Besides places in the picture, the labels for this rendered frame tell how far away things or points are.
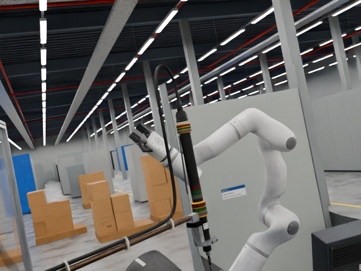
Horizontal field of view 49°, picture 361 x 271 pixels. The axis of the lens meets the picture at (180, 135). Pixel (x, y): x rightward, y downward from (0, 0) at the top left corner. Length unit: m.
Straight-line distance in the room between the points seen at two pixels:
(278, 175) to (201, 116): 1.40
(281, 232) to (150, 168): 7.56
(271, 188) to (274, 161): 0.12
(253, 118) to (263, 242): 0.58
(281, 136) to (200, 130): 1.45
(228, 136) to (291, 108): 1.82
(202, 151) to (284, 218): 0.48
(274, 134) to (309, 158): 1.77
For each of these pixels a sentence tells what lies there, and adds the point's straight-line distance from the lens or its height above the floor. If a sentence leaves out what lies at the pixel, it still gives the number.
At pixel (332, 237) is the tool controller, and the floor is 1.23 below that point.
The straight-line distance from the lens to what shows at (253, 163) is 3.24.
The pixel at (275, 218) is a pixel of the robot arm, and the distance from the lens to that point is 1.88.
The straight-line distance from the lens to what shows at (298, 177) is 3.42.
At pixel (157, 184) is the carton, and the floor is 0.89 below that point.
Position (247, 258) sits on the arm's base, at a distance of 1.92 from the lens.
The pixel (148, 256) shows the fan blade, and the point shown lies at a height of 1.42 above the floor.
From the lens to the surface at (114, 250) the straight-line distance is 0.99.
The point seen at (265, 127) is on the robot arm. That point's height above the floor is 1.74.
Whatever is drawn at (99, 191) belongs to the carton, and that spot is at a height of 1.04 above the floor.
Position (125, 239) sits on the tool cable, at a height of 1.54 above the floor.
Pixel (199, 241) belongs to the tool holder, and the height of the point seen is 1.45.
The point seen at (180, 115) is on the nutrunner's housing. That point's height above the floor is 1.82.
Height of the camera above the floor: 1.75
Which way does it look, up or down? 1 degrees up
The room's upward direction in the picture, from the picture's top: 11 degrees counter-clockwise
